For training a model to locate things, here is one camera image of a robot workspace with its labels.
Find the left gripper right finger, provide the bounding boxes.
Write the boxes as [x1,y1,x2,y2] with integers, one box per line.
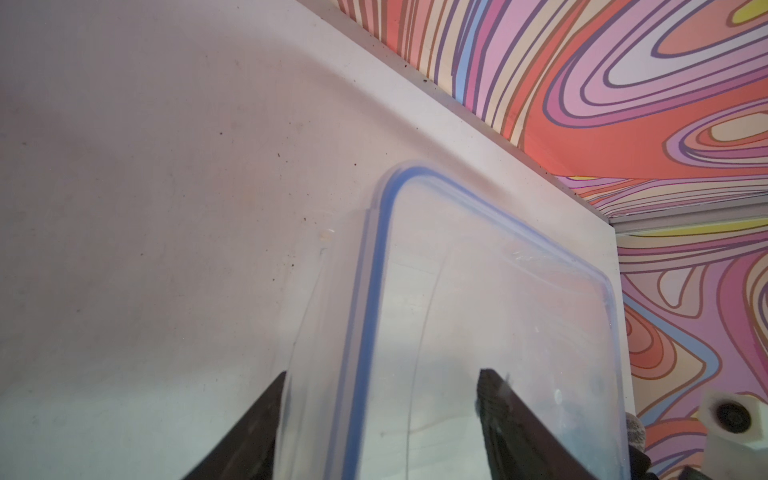
[476,368,594,480]

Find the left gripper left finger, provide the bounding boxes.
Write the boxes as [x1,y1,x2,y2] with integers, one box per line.
[184,371,287,480]

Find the large clear box blue lid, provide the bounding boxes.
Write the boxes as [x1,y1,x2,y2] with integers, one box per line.
[274,165,629,479]

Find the grey striped cloth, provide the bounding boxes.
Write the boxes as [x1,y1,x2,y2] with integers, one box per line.
[625,412,646,453]

